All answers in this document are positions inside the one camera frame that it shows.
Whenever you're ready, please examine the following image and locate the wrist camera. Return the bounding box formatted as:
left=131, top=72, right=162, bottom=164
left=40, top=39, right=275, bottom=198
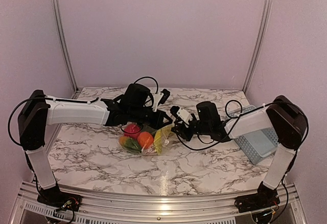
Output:
left=152, top=89, right=171, bottom=112
left=170, top=106, right=196, bottom=125

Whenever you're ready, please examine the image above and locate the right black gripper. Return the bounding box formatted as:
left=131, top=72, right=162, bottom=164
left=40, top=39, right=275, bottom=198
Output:
left=170, top=116, right=211, bottom=141

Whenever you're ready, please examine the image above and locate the orange fake orange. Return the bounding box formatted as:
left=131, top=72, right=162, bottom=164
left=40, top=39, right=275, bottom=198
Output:
left=137, top=132, right=154, bottom=149

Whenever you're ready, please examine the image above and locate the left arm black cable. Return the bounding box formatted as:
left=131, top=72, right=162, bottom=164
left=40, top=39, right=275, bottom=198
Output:
left=7, top=76, right=160, bottom=148

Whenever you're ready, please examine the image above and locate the light blue perforated basket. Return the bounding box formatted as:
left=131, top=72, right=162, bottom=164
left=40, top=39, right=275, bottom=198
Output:
left=224, top=105, right=278, bottom=165

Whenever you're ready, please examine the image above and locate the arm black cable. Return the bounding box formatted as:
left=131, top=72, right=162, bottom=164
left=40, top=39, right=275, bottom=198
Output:
left=7, top=76, right=160, bottom=148
left=176, top=99, right=246, bottom=151

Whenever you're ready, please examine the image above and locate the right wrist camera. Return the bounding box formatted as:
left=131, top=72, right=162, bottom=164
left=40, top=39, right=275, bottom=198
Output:
left=170, top=106, right=196, bottom=125

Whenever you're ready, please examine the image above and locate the aluminium frame post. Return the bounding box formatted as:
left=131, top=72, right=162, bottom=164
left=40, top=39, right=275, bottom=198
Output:
left=242, top=0, right=273, bottom=94
left=52, top=0, right=79, bottom=93

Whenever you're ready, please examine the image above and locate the front aluminium rail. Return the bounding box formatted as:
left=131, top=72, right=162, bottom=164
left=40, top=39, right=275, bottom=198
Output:
left=10, top=180, right=307, bottom=224

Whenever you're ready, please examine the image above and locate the right aluminium frame post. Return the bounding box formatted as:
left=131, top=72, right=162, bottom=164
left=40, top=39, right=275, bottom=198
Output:
left=242, top=0, right=273, bottom=94

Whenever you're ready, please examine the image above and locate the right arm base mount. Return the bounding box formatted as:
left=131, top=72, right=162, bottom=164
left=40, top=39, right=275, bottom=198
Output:
left=235, top=193, right=280, bottom=213

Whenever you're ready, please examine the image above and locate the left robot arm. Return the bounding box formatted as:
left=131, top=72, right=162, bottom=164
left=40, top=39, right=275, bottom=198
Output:
left=12, top=83, right=172, bottom=206

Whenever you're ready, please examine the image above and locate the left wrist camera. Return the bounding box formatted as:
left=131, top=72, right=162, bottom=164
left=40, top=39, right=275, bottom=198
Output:
left=152, top=89, right=171, bottom=112

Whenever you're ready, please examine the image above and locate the clear zip top bag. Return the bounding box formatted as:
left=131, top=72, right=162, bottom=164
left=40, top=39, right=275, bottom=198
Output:
left=118, top=122, right=173, bottom=156

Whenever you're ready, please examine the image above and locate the yellow fake banana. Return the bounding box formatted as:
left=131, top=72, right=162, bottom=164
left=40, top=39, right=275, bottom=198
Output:
left=153, top=125, right=172, bottom=155

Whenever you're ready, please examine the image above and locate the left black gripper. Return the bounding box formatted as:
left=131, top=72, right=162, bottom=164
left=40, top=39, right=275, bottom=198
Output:
left=129, top=106, right=173, bottom=130

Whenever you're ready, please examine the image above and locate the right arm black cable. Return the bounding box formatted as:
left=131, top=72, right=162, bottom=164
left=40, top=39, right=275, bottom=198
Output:
left=176, top=99, right=246, bottom=151

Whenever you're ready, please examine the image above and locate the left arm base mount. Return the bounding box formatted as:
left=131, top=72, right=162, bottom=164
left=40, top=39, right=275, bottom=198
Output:
left=37, top=191, right=82, bottom=212

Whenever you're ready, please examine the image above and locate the left aluminium frame post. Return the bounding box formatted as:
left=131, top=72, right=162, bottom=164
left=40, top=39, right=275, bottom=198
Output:
left=52, top=0, right=79, bottom=93

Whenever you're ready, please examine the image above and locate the pink fake dragon fruit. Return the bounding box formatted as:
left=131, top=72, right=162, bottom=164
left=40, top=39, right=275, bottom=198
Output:
left=124, top=123, right=141, bottom=138

